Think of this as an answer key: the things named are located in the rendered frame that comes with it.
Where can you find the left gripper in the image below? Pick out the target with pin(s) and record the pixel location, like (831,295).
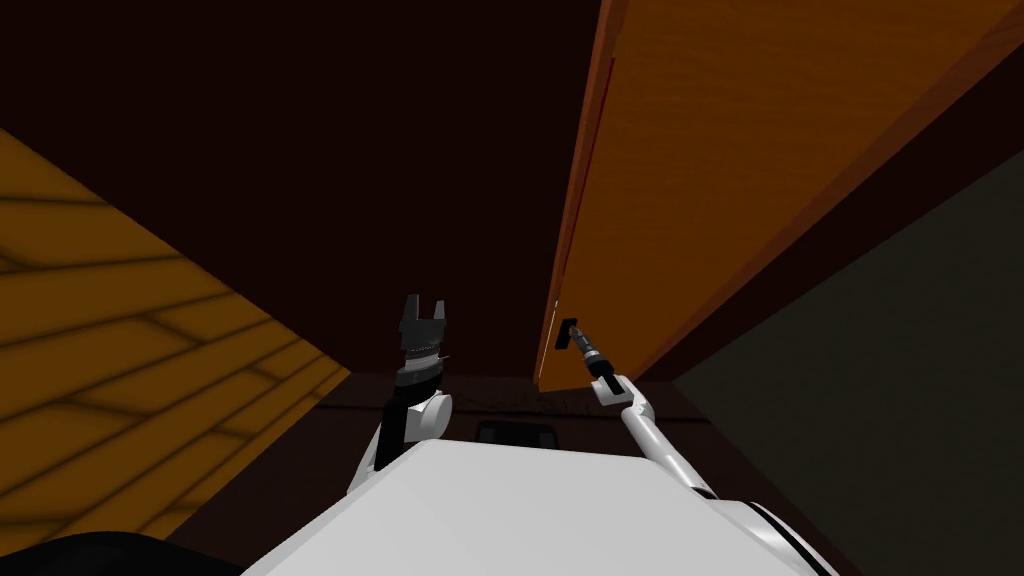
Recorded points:
(422,333)

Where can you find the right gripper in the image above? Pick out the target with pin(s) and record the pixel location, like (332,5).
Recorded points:
(567,334)

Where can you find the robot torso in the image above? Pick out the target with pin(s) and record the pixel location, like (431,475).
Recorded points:
(512,520)

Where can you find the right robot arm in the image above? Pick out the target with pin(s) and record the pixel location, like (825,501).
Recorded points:
(652,440)

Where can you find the orange wooden door leaf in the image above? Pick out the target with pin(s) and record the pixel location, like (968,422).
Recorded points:
(720,160)

